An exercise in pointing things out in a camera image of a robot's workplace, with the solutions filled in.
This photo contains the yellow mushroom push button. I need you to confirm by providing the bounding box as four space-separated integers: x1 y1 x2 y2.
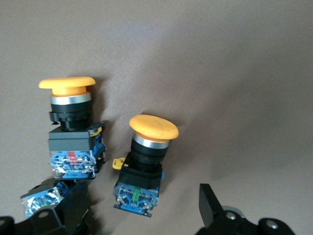
112 114 180 218
38 76 107 181

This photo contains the brown table cover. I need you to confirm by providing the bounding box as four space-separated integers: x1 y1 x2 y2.
0 0 313 235

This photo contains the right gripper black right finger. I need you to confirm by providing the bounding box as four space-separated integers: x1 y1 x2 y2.
197 183 296 235

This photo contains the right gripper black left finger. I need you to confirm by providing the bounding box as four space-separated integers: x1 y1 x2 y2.
0 182 90 235

